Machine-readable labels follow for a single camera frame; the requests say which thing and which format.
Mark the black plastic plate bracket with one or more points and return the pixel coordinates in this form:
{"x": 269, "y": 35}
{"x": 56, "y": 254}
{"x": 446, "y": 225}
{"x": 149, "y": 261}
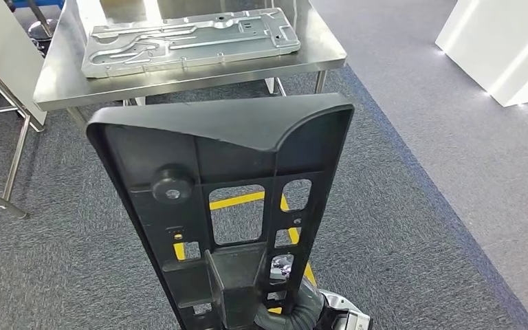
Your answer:
{"x": 227, "y": 123}

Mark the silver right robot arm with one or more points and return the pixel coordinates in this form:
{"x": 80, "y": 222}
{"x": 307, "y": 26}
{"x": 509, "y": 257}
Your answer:
{"x": 300, "y": 309}

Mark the stainless steel workbench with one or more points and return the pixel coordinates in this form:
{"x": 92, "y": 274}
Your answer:
{"x": 63, "y": 86}

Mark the grey metal fixture plate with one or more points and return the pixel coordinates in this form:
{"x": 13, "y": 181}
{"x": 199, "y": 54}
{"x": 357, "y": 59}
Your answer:
{"x": 177, "y": 50}

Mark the stainless steel side table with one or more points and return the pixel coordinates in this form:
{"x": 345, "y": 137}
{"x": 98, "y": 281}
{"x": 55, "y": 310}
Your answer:
{"x": 16, "y": 159}

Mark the white display block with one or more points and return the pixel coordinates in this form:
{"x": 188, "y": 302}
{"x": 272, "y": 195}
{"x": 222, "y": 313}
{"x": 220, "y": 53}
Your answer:
{"x": 496, "y": 41}

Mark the white board panel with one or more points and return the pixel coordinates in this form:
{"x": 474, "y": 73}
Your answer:
{"x": 0, "y": 36}

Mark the dark stanchion post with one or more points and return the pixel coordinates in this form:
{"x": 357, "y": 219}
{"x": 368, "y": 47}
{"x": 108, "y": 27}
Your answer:
{"x": 41, "y": 32}

